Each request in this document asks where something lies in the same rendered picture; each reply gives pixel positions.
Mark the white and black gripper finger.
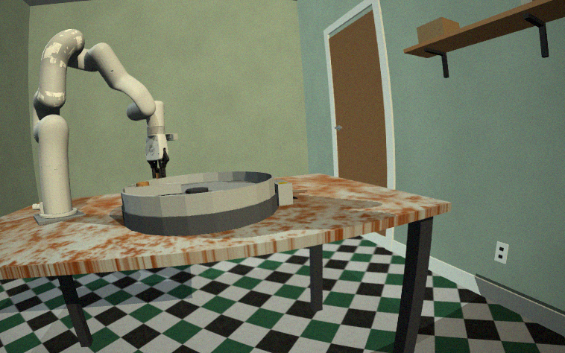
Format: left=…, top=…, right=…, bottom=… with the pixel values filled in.
left=158, top=148, right=169, bottom=178
left=147, top=161, right=159, bottom=178

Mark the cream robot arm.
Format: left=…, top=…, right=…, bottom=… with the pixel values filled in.
left=32, top=29, right=178, bottom=218

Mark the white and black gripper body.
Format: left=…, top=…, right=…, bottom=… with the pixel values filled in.
left=145, top=133, right=168, bottom=161

